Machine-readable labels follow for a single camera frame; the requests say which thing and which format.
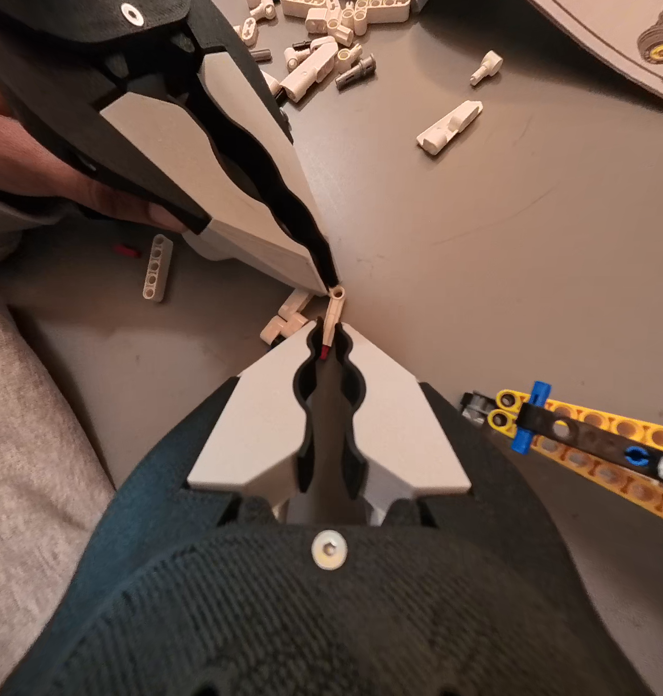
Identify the pile of lego pieces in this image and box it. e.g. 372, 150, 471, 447
231, 0, 414, 104

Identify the lego instruction booklet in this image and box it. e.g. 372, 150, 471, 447
527, 0, 663, 107

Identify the white five-hole lego beam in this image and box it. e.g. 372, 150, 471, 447
142, 234, 174, 302

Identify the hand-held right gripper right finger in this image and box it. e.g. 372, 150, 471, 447
334, 322, 472, 527

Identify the white two-hole lego panel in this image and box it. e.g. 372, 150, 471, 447
416, 100, 485, 157

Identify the person's left hand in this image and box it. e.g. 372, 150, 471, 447
0, 76, 186, 235

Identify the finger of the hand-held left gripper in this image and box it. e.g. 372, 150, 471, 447
197, 51, 341, 289
99, 91, 333, 295

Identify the white lego arm assembly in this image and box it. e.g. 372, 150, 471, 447
259, 288, 313, 347

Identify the white lego tube connector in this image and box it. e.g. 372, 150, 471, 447
322, 302, 344, 349

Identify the yellow white lego airplane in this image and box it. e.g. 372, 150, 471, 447
461, 381, 663, 528

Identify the small white lego connector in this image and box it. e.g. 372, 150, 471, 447
469, 50, 505, 88

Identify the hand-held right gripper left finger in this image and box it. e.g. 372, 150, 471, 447
187, 321, 320, 520

